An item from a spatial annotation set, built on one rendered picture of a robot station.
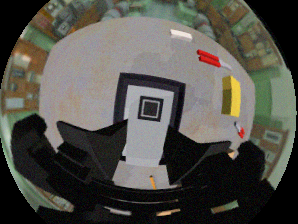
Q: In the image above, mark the yellow cube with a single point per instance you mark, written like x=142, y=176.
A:
x=231, y=98

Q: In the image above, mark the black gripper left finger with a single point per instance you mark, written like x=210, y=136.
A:
x=104, y=145

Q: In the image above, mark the tan floor panel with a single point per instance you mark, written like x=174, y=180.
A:
x=229, y=152

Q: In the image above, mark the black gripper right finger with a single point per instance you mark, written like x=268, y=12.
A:
x=182, y=154

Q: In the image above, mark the small white block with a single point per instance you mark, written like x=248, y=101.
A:
x=180, y=35

